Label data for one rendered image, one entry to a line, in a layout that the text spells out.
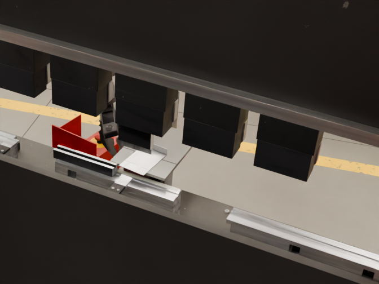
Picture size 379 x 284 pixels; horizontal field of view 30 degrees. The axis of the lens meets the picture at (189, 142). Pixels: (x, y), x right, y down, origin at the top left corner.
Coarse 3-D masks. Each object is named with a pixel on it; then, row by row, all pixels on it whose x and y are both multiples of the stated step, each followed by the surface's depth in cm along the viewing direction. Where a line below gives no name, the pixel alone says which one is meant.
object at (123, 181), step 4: (120, 176) 201; (124, 176) 201; (128, 176) 201; (116, 180) 199; (120, 180) 199; (124, 180) 200; (128, 180) 200; (116, 184) 198; (120, 184) 198; (124, 184) 198; (128, 184) 199; (112, 188) 196; (116, 188) 196; (120, 188) 196; (124, 188) 197; (116, 192) 195; (120, 192) 195
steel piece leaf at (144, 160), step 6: (156, 150) 214; (162, 150) 213; (132, 156) 210; (138, 156) 211; (144, 156) 211; (150, 156) 211; (156, 156) 211; (162, 156) 212; (132, 162) 208; (138, 162) 208; (144, 162) 208; (150, 162) 208; (156, 162) 209; (150, 168) 206
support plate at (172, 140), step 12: (168, 132) 223; (180, 132) 224; (156, 144) 217; (168, 144) 218; (180, 144) 218; (120, 156) 210; (168, 156) 212; (180, 156) 213; (156, 168) 206; (168, 168) 207
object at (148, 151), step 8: (120, 128) 197; (128, 128) 196; (120, 136) 198; (128, 136) 197; (136, 136) 196; (144, 136) 195; (152, 136) 195; (120, 144) 201; (128, 144) 200; (136, 144) 197; (144, 144) 196; (152, 144) 197; (144, 152) 199
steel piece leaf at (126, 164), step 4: (120, 164) 206; (124, 164) 207; (128, 164) 207; (132, 164) 207; (128, 168) 205; (132, 168) 205; (136, 168) 205; (140, 168) 205; (144, 168) 206; (136, 172) 204; (140, 172) 204; (144, 172) 204
